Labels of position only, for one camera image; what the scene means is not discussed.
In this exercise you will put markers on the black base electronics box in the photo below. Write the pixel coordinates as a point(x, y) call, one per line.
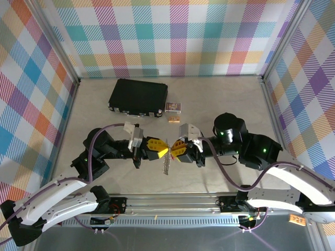
point(226, 204)
point(117, 205)

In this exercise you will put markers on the orange paper tag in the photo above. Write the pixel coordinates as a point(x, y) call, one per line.
point(297, 220)

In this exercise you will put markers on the purple playing card box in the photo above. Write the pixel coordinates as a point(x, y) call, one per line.
point(173, 107)

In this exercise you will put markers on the yellow power connector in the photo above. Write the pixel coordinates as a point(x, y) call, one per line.
point(248, 217)
point(109, 221)

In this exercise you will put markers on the aluminium frame post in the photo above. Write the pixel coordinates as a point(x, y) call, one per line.
point(59, 41)
point(284, 39)

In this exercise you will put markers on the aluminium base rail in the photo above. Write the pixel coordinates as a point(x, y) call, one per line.
point(170, 205)

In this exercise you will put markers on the reflective steel plate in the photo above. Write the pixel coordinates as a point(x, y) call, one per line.
point(170, 239)

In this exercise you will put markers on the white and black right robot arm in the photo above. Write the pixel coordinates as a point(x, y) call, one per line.
point(290, 176)

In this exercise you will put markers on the perforated metal strip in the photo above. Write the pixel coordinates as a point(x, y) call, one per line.
point(170, 222)

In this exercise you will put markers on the black hard case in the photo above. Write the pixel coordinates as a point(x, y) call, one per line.
point(138, 96)

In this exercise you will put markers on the small orange box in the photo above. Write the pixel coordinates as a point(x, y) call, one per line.
point(174, 119)

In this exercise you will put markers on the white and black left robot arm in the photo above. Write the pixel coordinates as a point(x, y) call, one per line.
point(73, 204)

